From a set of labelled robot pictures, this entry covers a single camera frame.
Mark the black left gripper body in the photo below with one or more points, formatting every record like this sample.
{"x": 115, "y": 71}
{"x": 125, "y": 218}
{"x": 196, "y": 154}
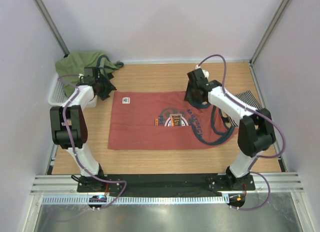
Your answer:
{"x": 105, "y": 87}

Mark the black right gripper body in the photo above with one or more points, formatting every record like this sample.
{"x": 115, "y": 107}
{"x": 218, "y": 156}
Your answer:
{"x": 191, "y": 95}

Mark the black white striped tank top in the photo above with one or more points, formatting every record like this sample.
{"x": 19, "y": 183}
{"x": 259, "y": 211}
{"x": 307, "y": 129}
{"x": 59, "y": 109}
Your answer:
{"x": 246, "y": 97}

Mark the salmon red tank top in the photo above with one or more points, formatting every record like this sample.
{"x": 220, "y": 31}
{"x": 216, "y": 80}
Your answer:
{"x": 165, "y": 121}

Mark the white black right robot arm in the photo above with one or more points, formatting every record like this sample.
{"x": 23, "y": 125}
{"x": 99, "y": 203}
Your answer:
{"x": 255, "y": 131}

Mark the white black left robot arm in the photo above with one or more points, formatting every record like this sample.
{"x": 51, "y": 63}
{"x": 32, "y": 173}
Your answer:
{"x": 68, "y": 126}

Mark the green tank top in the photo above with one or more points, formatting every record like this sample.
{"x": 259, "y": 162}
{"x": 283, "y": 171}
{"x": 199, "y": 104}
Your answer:
{"x": 72, "y": 66}

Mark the white plastic basket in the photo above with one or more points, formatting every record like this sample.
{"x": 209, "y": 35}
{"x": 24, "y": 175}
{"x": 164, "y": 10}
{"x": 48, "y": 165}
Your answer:
{"x": 57, "y": 94}

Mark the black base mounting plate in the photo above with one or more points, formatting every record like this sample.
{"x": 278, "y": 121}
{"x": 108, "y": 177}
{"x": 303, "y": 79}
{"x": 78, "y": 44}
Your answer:
{"x": 164, "y": 184}

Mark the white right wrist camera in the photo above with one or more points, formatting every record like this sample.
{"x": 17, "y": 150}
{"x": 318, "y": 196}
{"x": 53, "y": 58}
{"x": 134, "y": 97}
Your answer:
{"x": 205, "y": 72}

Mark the slotted grey cable duct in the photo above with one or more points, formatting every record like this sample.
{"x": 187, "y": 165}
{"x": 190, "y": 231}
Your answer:
{"x": 100, "y": 200}

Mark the aluminium frame rail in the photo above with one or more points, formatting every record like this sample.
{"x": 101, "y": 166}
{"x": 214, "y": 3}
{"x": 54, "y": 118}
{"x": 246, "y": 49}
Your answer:
{"x": 63, "y": 184}

